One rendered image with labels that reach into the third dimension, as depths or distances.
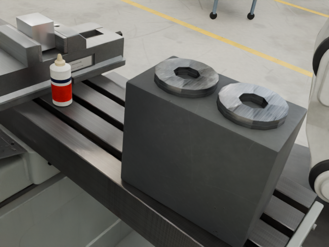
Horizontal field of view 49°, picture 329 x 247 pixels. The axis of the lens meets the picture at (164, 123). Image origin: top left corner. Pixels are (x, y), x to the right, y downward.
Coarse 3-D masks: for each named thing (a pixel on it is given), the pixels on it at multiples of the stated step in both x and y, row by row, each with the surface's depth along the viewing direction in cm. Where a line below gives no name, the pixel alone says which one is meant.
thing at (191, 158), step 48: (144, 96) 48; (192, 96) 47; (240, 96) 46; (144, 144) 52; (192, 144) 47; (240, 144) 42; (288, 144) 45; (144, 192) 57; (192, 192) 51; (240, 192) 46; (240, 240) 50
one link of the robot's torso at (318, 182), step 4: (324, 172) 96; (328, 172) 95; (320, 176) 97; (324, 176) 96; (328, 176) 95; (316, 180) 98; (320, 180) 97; (324, 180) 96; (328, 180) 95; (316, 184) 98; (320, 184) 98; (324, 184) 96; (328, 184) 96; (316, 188) 99; (320, 188) 98; (324, 188) 97; (328, 188) 96; (316, 192) 99; (320, 192) 99; (324, 192) 97; (328, 192) 97; (320, 196) 100; (324, 196) 98; (328, 196) 98; (324, 200) 100; (328, 200) 99
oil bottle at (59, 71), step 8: (56, 64) 70; (64, 64) 70; (56, 72) 69; (64, 72) 70; (56, 80) 70; (64, 80) 71; (56, 88) 71; (64, 88) 72; (56, 96) 73; (64, 96) 73; (56, 104) 74; (64, 104) 74
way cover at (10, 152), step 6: (0, 132) 77; (0, 138) 75; (6, 138) 75; (0, 144) 73; (6, 144) 73; (12, 144) 74; (18, 144) 75; (0, 150) 71; (6, 150) 71; (12, 150) 72; (18, 150) 73; (24, 150) 73; (0, 156) 69; (6, 156) 70
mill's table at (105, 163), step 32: (96, 96) 79; (32, 128) 70; (64, 128) 69; (96, 128) 70; (64, 160) 67; (96, 160) 62; (96, 192) 64; (128, 192) 58; (288, 192) 62; (128, 224) 62; (160, 224) 55; (192, 224) 54; (256, 224) 55; (288, 224) 56
